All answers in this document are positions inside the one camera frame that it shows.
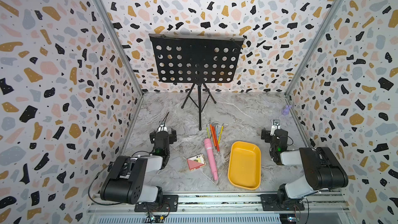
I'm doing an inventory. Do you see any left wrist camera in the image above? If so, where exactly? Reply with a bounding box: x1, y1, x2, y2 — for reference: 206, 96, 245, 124
156, 121, 168, 133

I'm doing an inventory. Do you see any yellow plastic storage tray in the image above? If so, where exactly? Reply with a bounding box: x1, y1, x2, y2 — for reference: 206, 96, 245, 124
228, 141, 261, 190

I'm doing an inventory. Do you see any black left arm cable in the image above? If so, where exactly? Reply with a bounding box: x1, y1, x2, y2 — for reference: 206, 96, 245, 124
87, 161, 125, 206

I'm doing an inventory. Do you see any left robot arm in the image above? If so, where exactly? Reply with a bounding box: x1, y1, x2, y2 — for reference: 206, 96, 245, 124
100, 127, 177, 204

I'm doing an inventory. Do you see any red hex key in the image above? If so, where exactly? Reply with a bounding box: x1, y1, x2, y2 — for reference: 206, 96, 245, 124
215, 138, 220, 154

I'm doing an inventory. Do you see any black perforated music stand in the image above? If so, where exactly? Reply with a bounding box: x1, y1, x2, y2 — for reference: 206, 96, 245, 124
149, 34, 245, 114

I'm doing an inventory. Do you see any red playing card box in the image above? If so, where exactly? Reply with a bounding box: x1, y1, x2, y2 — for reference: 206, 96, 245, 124
187, 154, 206, 171

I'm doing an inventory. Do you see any small purple rabbit figurine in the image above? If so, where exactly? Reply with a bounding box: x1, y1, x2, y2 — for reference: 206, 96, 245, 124
282, 105, 292, 116

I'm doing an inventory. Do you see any green hex key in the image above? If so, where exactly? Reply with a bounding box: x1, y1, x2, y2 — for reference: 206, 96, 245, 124
206, 124, 210, 139

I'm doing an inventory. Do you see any orange hex key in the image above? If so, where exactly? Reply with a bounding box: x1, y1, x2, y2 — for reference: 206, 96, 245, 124
209, 118, 217, 149

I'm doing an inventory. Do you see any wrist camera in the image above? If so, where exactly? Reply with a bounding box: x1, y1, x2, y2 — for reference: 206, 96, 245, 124
156, 121, 168, 133
270, 119, 280, 136

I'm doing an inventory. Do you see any yellow hex key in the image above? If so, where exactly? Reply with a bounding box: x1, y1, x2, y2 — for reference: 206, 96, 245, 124
218, 123, 228, 144

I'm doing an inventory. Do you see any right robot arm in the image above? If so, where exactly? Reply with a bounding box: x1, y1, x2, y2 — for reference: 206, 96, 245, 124
261, 128, 348, 211

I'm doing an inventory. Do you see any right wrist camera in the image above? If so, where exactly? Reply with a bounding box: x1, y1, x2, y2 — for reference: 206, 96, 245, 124
270, 119, 280, 136

